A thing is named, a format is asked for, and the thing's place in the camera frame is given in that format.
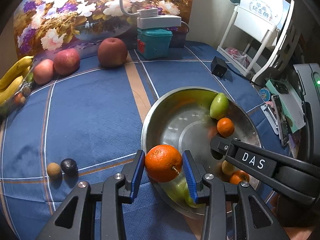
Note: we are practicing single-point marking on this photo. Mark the flower painting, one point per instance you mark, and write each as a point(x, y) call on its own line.
point(48, 26)

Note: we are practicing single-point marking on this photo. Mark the person's hand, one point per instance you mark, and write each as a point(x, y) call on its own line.
point(298, 221)

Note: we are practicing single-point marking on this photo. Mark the yellow banana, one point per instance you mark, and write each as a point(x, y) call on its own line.
point(11, 89)
point(16, 69)

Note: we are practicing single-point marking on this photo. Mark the lower yellow banana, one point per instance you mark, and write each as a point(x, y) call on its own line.
point(11, 89)

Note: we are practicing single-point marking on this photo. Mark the large orange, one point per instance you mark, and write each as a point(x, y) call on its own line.
point(163, 163)

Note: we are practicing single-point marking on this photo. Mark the middle red apple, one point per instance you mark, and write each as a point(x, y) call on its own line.
point(67, 62)

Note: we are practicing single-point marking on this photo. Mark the dark plum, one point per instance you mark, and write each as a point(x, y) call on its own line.
point(69, 167)

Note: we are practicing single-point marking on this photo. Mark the clear plastic fruit tray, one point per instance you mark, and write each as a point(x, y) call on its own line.
point(19, 98)

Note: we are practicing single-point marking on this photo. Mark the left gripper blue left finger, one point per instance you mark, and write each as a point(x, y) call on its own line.
point(135, 174)

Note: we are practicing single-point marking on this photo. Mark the brown longan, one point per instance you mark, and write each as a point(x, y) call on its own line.
point(53, 170)
point(227, 168)

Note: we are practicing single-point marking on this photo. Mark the teal plastic box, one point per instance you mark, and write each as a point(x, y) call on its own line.
point(153, 43)

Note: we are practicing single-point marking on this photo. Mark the black power adapter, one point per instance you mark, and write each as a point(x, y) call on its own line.
point(218, 67)

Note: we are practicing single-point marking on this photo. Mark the large green jujube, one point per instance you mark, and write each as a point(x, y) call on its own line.
point(189, 201)

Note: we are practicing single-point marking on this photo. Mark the dark red apple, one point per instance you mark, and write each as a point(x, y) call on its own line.
point(112, 52)

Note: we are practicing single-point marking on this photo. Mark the brown longan front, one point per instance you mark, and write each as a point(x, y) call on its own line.
point(227, 168)

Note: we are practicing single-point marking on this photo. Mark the blue plaid tablecloth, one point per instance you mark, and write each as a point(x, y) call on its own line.
point(95, 117)

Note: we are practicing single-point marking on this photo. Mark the white shelf rack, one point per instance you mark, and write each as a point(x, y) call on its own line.
point(269, 22)

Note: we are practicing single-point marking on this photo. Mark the upper yellow banana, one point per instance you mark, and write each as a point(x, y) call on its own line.
point(16, 69)

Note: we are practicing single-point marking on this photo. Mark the pale red apple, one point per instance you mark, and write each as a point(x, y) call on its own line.
point(44, 72)

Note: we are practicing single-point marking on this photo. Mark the stainless steel basin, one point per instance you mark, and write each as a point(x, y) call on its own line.
point(181, 118)

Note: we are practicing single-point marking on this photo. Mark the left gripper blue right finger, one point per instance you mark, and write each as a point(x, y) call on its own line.
point(191, 174)

